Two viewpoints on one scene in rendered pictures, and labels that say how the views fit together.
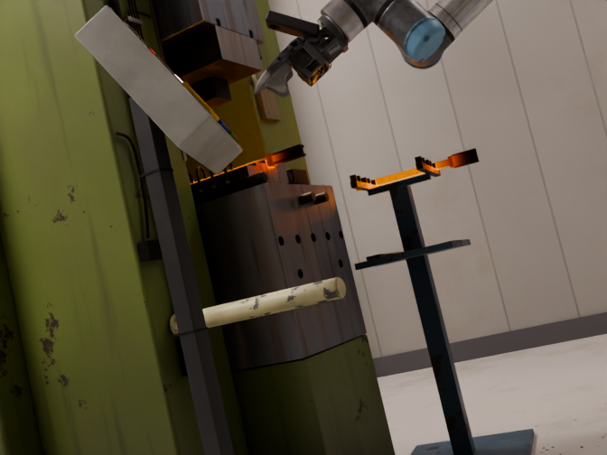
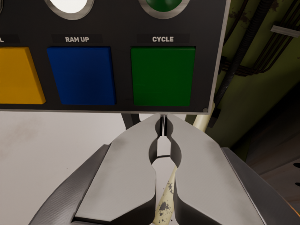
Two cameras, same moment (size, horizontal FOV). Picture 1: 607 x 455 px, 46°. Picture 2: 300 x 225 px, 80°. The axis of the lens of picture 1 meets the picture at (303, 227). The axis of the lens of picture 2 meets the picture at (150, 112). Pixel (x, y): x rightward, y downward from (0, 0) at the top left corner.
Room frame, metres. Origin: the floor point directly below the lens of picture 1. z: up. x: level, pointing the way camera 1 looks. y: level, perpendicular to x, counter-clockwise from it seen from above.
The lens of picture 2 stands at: (1.48, -0.03, 1.18)
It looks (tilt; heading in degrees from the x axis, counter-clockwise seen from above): 59 degrees down; 92
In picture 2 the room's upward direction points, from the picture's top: 4 degrees counter-clockwise
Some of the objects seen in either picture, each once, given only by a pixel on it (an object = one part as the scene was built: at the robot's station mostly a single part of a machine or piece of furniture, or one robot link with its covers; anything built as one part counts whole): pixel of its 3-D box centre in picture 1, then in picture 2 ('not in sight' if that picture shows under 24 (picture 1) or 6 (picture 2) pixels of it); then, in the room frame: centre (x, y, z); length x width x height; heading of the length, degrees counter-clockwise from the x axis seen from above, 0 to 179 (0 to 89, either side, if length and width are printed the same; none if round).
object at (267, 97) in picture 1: (266, 95); not in sight; (2.27, 0.02, 1.27); 0.09 x 0.02 x 0.17; 151
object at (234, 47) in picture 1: (181, 74); not in sight; (2.03, 0.24, 1.32); 0.42 x 0.20 x 0.10; 61
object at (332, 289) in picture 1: (254, 307); (188, 153); (1.58, 0.14, 0.62); 0.44 x 0.05 x 0.05; 61
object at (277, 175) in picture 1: (208, 194); not in sight; (2.03, 0.24, 0.96); 0.42 x 0.20 x 0.09; 61
